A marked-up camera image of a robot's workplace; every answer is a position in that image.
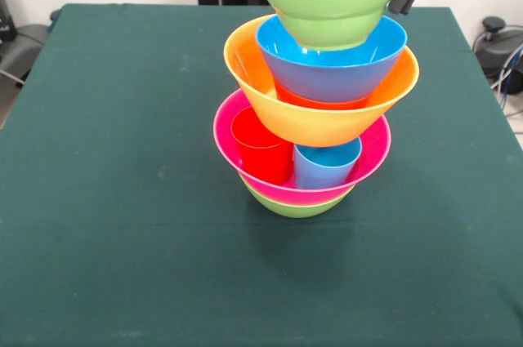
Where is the large orange bowl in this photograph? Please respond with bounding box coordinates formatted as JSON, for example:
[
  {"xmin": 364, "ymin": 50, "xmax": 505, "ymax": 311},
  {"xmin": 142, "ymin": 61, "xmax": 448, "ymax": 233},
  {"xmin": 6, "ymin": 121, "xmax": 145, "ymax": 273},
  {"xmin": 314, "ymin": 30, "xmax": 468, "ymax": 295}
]
[{"xmin": 222, "ymin": 13, "xmax": 420, "ymax": 148}]

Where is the small red-orange bowl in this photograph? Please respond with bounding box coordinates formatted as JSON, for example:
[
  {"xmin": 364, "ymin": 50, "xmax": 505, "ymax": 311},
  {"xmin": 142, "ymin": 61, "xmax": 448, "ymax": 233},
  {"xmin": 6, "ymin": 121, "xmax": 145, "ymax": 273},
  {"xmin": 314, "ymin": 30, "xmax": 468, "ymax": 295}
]
[{"xmin": 273, "ymin": 79, "xmax": 373, "ymax": 110}]

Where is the large green bowl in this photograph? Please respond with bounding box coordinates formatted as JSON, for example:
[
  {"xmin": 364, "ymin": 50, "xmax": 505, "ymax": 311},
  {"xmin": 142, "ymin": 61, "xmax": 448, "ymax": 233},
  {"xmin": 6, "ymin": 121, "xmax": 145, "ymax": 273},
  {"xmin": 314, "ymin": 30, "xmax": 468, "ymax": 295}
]
[{"xmin": 239, "ymin": 175, "xmax": 355, "ymax": 219}]

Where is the red cup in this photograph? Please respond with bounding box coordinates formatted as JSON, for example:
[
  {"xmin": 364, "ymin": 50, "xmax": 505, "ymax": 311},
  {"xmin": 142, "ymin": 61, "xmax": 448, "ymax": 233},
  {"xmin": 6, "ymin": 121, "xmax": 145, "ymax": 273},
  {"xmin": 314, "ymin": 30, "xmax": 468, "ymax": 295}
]
[{"xmin": 230, "ymin": 105, "xmax": 295, "ymax": 185}]

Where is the small green bowl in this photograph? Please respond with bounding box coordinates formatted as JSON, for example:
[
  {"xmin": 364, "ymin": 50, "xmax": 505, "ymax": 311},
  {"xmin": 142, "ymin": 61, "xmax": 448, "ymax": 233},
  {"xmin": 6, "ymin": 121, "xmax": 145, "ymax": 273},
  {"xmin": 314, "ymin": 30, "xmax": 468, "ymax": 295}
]
[{"xmin": 256, "ymin": 0, "xmax": 408, "ymax": 52}]

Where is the blue cup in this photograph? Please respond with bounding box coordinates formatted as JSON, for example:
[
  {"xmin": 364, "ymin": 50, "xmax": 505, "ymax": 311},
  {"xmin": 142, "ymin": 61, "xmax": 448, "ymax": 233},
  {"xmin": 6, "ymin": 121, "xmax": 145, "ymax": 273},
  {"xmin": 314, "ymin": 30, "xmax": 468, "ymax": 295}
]
[{"xmin": 293, "ymin": 136, "xmax": 363, "ymax": 189}]

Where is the large blue bowl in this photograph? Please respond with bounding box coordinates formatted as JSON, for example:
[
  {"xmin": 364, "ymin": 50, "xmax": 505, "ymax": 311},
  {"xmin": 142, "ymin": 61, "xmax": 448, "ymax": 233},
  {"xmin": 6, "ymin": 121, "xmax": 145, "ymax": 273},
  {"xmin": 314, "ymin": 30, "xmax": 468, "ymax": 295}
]
[{"xmin": 255, "ymin": 14, "xmax": 409, "ymax": 104}]

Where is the dark green tablecloth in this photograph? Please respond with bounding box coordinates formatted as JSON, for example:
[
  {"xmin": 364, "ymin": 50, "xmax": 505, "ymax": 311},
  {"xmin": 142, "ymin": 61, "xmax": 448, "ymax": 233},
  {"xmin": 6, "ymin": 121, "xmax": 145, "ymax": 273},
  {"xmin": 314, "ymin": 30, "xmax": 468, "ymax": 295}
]
[{"xmin": 0, "ymin": 2, "xmax": 523, "ymax": 347}]

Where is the blue cable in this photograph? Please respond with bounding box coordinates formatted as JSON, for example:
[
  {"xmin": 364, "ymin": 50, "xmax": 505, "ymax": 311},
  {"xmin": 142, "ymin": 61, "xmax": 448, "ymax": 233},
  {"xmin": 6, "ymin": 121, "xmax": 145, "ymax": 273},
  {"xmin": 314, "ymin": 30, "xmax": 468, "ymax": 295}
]
[{"xmin": 498, "ymin": 51, "xmax": 523, "ymax": 109}]

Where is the large pink bowl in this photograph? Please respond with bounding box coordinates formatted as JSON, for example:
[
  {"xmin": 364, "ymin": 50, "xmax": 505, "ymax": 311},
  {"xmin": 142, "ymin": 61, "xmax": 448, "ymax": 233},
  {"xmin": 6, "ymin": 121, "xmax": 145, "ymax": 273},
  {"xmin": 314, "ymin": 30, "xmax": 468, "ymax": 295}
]
[{"xmin": 212, "ymin": 88, "xmax": 392, "ymax": 206}]

